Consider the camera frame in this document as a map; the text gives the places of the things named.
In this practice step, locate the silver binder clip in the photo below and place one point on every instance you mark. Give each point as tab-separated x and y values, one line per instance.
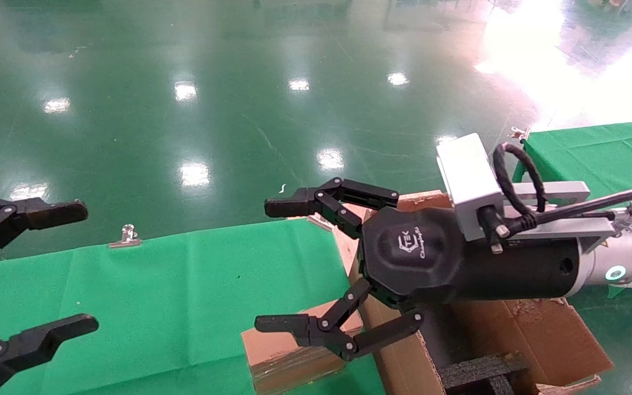
319	221
519	133
125	242

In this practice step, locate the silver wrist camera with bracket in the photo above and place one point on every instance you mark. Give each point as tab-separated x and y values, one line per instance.
467	175

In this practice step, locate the black foam insert block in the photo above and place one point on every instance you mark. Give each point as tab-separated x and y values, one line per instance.
475	374

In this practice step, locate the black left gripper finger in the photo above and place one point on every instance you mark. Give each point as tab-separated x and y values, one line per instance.
47	214
30	343

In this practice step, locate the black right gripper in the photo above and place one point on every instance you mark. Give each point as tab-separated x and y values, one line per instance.
420	252

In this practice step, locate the large green table cloth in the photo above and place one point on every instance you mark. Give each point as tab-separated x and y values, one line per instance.
157	302

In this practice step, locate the large open brown carton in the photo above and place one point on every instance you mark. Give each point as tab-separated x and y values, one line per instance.
541	340

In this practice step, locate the small brown cardboard box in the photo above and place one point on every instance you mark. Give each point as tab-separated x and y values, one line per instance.
283	362

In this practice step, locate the green cloth with hanging corner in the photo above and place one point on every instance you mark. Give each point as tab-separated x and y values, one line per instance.
596	153

